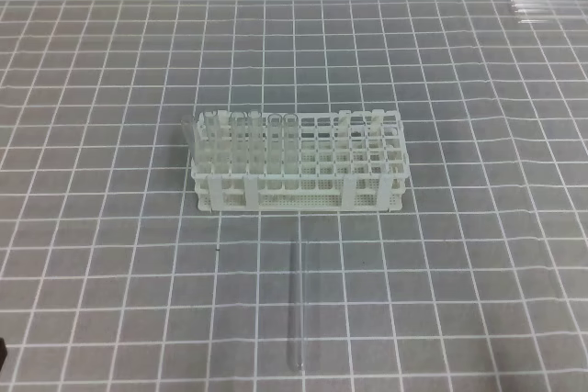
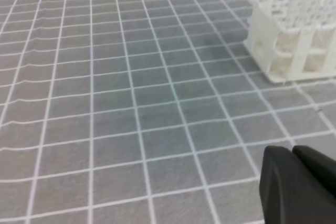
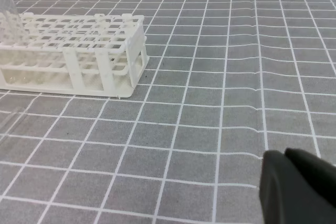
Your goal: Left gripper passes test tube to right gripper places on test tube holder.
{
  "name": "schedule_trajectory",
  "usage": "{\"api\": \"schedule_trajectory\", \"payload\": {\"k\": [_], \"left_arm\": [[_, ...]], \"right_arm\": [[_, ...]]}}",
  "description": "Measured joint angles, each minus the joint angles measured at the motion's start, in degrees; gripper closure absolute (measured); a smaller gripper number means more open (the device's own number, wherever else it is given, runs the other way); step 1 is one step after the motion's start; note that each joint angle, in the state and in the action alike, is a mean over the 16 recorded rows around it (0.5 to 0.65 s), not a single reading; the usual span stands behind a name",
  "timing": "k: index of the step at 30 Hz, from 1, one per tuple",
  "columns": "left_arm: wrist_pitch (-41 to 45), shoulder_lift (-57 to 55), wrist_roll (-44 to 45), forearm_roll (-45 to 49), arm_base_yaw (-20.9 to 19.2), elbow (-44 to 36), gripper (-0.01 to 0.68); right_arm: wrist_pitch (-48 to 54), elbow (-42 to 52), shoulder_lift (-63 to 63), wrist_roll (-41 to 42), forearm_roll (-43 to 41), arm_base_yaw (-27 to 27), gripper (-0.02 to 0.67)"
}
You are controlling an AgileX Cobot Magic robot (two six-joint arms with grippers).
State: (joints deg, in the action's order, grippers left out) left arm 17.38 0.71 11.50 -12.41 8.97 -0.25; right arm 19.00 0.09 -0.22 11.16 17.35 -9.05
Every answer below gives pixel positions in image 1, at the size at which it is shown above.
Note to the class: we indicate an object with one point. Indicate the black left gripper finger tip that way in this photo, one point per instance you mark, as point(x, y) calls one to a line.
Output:
point(3, 353)

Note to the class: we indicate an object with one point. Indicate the clear glass test tube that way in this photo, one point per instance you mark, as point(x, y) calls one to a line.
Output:
point(297, 303)

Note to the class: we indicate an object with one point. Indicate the grey grid tablecloth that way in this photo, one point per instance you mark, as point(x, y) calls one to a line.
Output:
point(113, 280)

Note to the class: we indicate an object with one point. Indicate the leaning glass test tube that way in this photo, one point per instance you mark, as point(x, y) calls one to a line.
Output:
point(188, 126)

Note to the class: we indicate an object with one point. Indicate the white plastic test tube rack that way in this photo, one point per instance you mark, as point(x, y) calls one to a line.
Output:
point(352, 161)

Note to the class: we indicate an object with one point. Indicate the spare glass tubes pile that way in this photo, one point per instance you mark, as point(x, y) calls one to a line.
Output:
point(537, 11)

